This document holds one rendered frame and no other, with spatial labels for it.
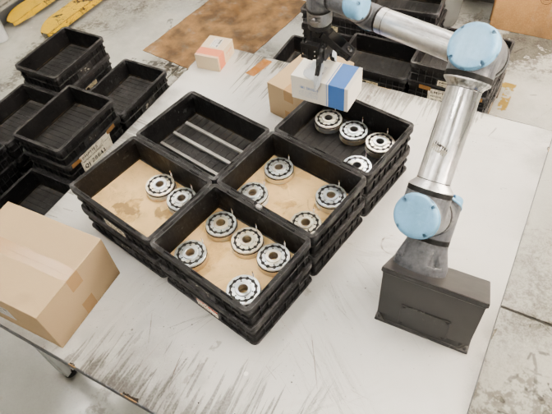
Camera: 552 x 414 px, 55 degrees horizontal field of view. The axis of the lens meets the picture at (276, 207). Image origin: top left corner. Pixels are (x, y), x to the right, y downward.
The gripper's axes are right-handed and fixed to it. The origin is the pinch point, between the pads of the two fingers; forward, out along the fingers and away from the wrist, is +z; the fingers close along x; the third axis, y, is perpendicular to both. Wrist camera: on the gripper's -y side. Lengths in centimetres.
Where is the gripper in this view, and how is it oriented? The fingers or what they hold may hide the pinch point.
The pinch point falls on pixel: (326, 78)
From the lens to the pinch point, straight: 180.3
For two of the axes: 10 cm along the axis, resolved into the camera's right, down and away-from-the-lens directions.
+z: 0.8, 6.3, 7.7
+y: -8.8, -3.2, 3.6
